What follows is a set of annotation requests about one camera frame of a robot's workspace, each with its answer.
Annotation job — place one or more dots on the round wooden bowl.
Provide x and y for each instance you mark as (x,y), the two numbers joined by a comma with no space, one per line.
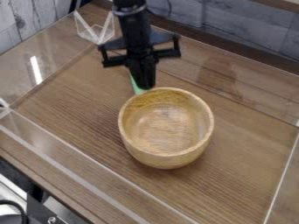
(166,126)

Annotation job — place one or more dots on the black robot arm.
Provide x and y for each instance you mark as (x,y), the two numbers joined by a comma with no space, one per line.
(131,13)

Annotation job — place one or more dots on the green rectangular block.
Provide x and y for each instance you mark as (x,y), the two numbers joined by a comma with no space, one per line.
(138,90)

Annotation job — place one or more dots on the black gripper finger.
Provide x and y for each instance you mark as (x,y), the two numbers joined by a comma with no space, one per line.
(143,68)

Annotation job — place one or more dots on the black metal table bracket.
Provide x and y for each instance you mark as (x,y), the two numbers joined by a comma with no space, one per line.
(40,214)

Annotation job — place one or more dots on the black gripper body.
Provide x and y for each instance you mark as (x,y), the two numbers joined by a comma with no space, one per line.
(143,45)

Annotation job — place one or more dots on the clear acrylic corner bracket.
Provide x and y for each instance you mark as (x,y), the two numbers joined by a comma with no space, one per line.
(98,34)

